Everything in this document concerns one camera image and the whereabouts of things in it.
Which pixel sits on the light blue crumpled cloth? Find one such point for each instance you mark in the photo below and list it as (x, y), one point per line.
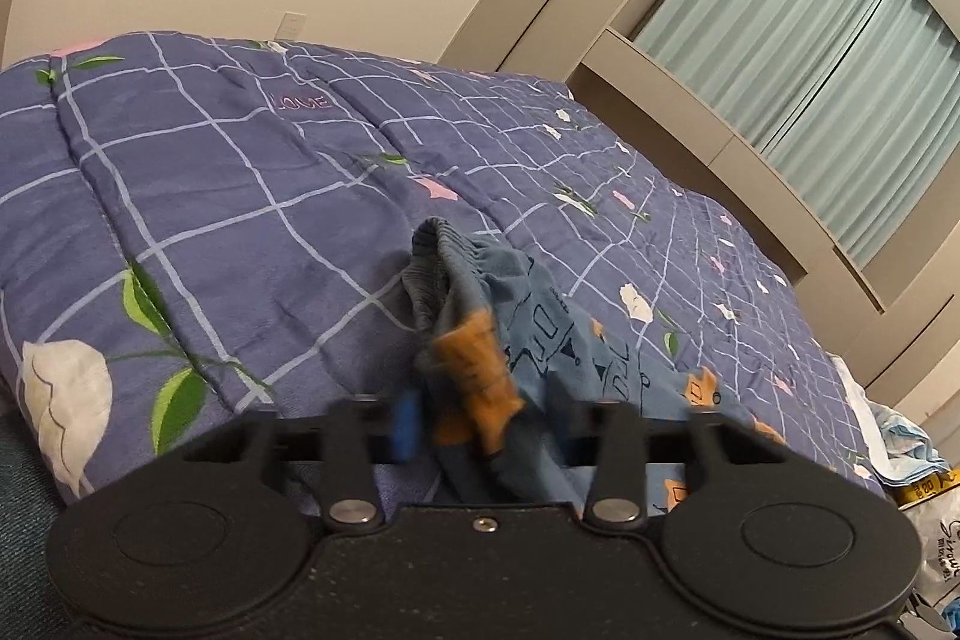
(896, 437)

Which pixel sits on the white plastic bag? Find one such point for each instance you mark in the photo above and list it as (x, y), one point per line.
(937, 542)

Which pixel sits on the purple checked floral blanket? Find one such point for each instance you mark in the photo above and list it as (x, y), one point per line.
(262, 197)

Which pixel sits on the blue pants with orange print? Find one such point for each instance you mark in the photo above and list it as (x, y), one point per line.
(525, 340)

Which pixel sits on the yellow packet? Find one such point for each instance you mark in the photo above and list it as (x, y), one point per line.
(934, 486)

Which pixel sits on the white wall socket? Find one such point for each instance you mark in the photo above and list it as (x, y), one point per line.
(289, 24)

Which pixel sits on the dark teal cloth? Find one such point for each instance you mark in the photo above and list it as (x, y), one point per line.
(26, 535)

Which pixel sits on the teal curtain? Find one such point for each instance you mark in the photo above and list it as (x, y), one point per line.
(825, 55)

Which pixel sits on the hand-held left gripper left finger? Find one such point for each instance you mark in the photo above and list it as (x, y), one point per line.
(405, 424)

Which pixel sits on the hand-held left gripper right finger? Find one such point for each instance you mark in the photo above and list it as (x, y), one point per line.
(616, 439)

